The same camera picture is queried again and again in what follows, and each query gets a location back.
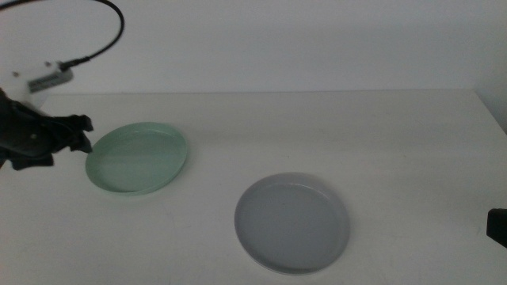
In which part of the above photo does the grey shallow bowl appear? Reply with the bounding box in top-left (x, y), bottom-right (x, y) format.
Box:
top-left (234, 172), bottom-right (351, 275)

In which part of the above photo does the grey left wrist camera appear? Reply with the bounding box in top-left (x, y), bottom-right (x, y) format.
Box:
top-left (26, 66), bottom-right (74, 94)

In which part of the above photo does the pale green shallow bowl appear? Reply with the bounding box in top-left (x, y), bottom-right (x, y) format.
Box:
top-left (85, 121), bottom-right (189, 196)

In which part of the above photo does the black left camera cable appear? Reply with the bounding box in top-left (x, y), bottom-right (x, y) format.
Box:
top-left (0, 0), bottom-right (125, 71)

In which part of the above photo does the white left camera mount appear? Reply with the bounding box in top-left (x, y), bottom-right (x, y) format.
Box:
top-left (0, 60), bottom-right (60, 110)

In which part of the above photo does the white shallow bowl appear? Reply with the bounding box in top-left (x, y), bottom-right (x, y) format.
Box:
top-left (253, 265), bottom-right (334, 276)

